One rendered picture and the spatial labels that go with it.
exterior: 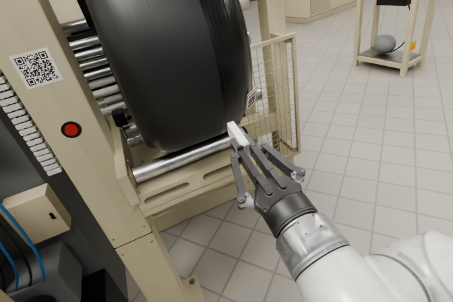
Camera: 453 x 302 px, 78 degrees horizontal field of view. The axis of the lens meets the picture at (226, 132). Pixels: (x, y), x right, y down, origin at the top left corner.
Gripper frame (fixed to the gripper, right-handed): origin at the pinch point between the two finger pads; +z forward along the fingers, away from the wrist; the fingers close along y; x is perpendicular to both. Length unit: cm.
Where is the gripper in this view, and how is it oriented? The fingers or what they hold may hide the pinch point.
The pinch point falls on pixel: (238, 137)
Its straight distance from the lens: 54.7
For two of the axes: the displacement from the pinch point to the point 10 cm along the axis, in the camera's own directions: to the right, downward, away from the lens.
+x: 0.7, 6.9, 7.2
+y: -9.1, 3.4, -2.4
